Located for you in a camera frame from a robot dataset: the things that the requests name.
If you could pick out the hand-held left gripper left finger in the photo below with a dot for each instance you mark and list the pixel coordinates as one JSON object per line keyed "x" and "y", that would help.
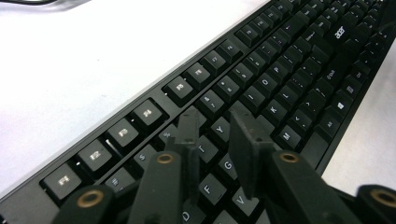
{"x": 190, "y": 137}

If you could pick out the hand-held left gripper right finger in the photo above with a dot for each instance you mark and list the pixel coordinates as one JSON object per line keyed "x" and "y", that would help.
{"x": 249, "y": 149}

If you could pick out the black computer keyboard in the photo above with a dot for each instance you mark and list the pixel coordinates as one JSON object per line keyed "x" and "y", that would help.
{"x": 311, "y": 149}

